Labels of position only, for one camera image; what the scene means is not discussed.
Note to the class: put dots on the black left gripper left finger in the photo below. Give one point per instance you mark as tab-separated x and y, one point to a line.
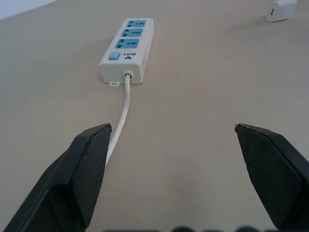
70	178

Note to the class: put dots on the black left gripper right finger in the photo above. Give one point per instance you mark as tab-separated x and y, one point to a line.
272	174

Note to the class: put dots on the white power strip blue sockets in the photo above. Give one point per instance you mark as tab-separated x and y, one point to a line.
127	52

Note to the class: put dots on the white power adapter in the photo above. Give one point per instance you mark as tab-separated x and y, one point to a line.
280	10

